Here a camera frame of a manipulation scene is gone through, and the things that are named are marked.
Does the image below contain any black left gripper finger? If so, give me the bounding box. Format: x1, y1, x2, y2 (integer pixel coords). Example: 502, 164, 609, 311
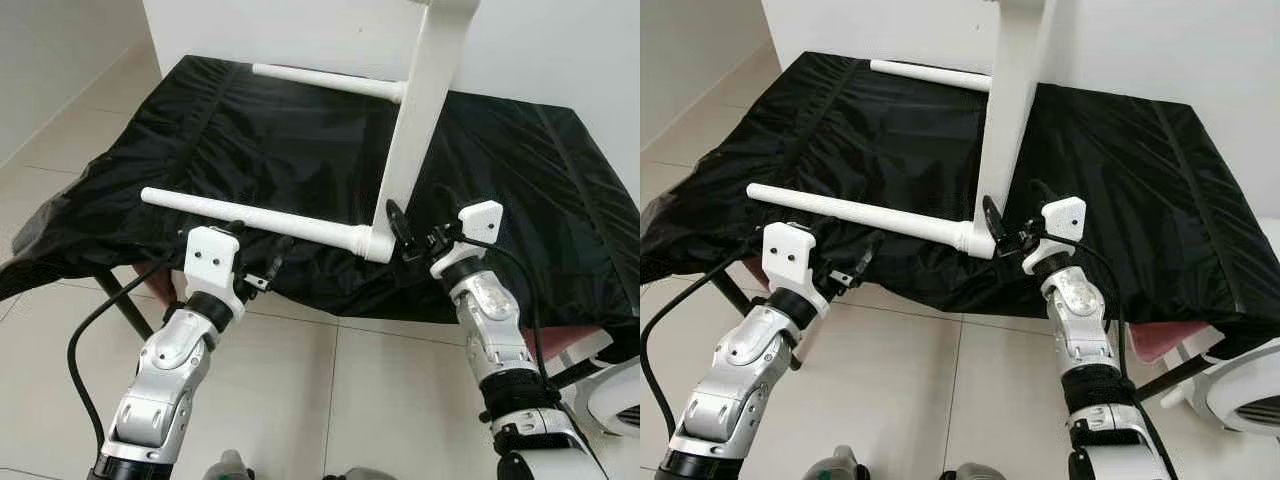
850, 232, 887, 287
265, 236, 297, 291

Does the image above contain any white plastic table leg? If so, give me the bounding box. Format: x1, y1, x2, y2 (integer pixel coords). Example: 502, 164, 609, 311
140, 186, 373, 256
746, 182, 976, 251
252, 62, 406, 104
870, 58, 993, 94

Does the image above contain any black tablecloth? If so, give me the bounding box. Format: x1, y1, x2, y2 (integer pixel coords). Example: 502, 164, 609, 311
640, 50, 1280, 343
0, 55, 641, 366

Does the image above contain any black metal table leg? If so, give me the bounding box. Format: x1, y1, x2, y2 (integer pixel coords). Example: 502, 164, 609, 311
1135, 355, 1217, 403
95, 268, 153, 341
545, 355, 613, 391
712, 270, 753, 317

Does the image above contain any grey robot left leg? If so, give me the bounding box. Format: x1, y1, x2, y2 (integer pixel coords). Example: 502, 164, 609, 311
205, 450, 251, 480
805, 445, 857, 480

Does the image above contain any white rounded appliance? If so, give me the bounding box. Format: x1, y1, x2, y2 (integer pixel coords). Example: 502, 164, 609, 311
1160, 335, 1280, 437
560, 330, 641, 436

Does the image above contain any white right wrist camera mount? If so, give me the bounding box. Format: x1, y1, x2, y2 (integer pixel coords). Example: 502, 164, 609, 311
1022, 197, 1088, 276
430, 200, 504, 281

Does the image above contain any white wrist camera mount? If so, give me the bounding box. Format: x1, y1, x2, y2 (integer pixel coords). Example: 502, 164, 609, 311
760, 220, 831, 319
183, 226, 246, 321
1022, 197, 1088, 276
430, 200, 504, 281

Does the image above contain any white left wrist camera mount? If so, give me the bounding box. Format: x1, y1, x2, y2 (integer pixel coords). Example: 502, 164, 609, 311
760, 220, 831, 319
183, 226, 246, 321

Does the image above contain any pink table frame corner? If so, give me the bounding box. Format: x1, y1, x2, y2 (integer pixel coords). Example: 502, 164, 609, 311
520, 322, 603, 367
1125, 320, 1217, 364

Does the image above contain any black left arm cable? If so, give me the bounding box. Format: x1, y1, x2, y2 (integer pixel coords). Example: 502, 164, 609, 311
640, 255, 766, 413
67, 258, 186, 446

